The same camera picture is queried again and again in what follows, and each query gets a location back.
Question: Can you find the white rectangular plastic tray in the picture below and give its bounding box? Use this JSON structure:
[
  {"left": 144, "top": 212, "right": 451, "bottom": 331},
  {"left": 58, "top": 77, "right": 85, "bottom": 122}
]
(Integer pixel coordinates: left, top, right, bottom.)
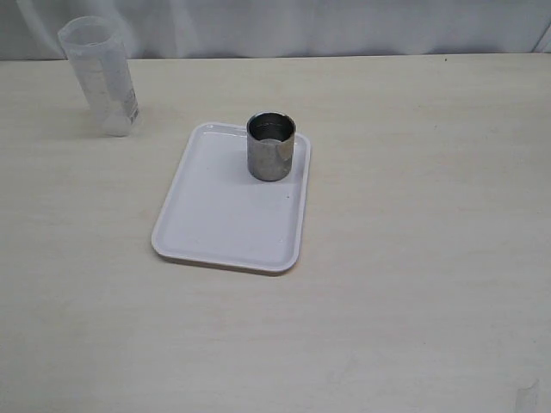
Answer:
[{"left": 151, "top": 122, "right": 312, "bottom": 274}]

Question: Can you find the white backdrop curtain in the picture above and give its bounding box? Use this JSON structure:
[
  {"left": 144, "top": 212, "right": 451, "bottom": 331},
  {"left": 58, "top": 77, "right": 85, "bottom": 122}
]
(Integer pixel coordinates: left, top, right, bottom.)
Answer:
[{"left": 1, "top": 1, "right": 550, "bottom": 60}]

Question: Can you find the clear plastic measuring container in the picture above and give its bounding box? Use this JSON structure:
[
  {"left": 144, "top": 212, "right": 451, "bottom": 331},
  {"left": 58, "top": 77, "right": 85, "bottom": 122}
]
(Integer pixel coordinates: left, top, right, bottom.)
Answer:
[{"left": 58, "top": 15, "right": 139, "bottom": 137}]

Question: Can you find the stainless steel cup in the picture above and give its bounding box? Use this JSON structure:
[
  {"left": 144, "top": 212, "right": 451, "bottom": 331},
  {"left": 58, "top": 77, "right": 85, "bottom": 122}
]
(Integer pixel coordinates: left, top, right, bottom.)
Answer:
[{"left": 246, "top": 112, "right": 296, "bottom": 182}]

